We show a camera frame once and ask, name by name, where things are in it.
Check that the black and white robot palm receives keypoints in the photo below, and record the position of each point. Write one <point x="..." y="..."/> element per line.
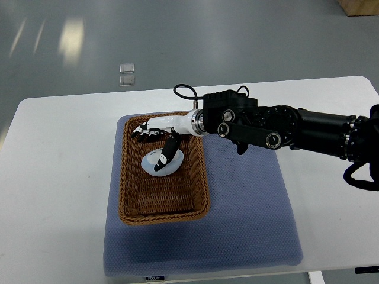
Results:
<point x="190" y="123"/>

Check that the blue and white plush toy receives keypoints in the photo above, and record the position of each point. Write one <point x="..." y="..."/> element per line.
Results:
<point x="150" y="160"/>

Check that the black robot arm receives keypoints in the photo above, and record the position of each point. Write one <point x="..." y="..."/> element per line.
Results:
<point x="236" y="116"/>

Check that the brown wicker basket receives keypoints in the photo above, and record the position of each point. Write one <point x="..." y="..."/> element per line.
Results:
<point x="147" y="200"/>

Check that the lower metal floor plate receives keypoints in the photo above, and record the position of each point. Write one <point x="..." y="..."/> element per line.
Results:
<point x="127" y="80"/>

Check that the metal floor plate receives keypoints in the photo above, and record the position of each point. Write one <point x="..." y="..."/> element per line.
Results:
<point x="126" y="68"/>
<point x="127" y="80"/>

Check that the upper metal floor plate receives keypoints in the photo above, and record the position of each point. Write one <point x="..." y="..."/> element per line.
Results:
<point x="126" y="68"/>

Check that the blue foam mat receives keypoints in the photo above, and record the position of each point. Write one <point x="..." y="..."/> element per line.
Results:
<point x="250" y="223"/>

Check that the white table leg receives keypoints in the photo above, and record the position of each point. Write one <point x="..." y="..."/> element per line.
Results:
<point x="316" y="277"/>

